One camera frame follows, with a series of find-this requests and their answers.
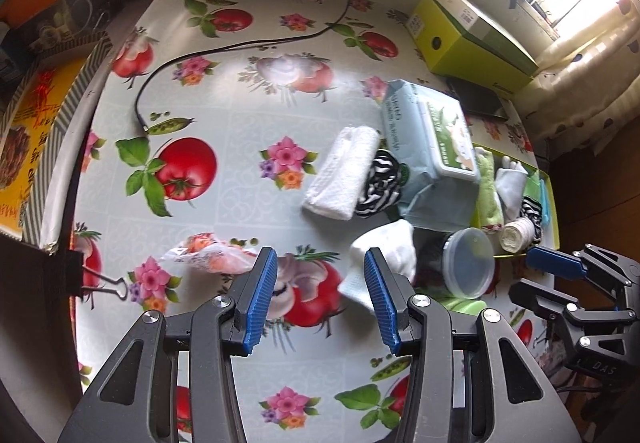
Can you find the yellow-green box lid tray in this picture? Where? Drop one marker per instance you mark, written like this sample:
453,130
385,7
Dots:
554,213

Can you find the clear plastic wrapper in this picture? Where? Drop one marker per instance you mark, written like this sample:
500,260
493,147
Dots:
210,255

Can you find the wet wipes pack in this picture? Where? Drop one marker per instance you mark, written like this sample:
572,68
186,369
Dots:
425,133

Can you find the white waffle towel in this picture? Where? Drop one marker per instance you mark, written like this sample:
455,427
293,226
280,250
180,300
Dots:
340,173

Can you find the floral tomato tablecloth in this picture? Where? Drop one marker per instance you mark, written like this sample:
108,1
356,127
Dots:
240,163

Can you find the wooden cabinet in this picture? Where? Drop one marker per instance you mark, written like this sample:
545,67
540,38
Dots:
600,203

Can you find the cream dotted curtain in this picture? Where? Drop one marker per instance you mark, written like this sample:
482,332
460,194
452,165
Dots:
590,88

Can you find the white and green carton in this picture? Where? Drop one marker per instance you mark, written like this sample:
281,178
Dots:
495,38

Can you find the green embroidered towel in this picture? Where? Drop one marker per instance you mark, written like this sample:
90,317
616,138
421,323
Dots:
487,198

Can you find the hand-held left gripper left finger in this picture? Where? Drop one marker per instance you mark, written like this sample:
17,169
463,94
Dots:
260,303

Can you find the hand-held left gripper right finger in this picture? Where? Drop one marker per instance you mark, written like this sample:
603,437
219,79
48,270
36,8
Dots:
382,303

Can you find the small green container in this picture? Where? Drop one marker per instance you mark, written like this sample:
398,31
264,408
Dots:
465,305

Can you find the black binder clip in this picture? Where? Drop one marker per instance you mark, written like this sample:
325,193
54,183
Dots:
67,273

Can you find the clear round plastic container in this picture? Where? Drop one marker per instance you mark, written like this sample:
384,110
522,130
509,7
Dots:
467,263

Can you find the black tablet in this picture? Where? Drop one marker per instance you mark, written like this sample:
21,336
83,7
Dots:
477,98

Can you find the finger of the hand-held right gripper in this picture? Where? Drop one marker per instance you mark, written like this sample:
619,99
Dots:
535,298
552,260

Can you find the yellow-green shoe box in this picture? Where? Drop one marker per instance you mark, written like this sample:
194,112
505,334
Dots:
450,53

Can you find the yellow printed box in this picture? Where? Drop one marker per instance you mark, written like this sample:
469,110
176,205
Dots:
30,123

